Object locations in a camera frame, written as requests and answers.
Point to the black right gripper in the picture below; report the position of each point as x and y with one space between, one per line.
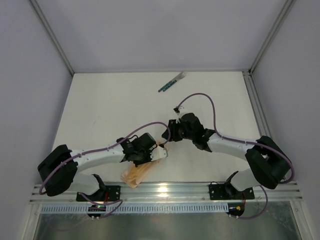
171 129

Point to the peach satin napkin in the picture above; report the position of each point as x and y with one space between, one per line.
133 175

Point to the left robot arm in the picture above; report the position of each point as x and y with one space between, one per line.
62 168

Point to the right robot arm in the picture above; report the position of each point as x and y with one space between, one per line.
206 139

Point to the left controller board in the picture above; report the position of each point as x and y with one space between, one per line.
95 212

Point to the controller board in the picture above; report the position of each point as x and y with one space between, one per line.
235 210
95 212

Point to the right controller board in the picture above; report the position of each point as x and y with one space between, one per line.
235 210

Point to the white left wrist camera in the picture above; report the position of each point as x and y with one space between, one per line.
158 153

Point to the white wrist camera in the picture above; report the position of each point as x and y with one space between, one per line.
180 111
158 153

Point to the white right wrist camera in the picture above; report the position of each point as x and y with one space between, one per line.
180 111

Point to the aluminium frame rail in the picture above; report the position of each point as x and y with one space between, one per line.
197 192

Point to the green handled knife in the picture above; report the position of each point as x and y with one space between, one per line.
170 83

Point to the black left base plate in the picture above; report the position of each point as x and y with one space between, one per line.
106 193

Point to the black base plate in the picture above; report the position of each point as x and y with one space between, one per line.
106 193
217 191

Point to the white slotted cable duct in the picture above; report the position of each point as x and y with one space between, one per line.
139 208

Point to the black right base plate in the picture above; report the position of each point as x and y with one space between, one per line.
217 191

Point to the right side frame rail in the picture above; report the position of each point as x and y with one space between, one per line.
260 117

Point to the right back frame post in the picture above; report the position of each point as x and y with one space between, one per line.
272 33

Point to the frame post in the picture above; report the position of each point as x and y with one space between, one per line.
272 33
34 4

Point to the left back frame post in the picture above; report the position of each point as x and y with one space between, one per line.
34 4

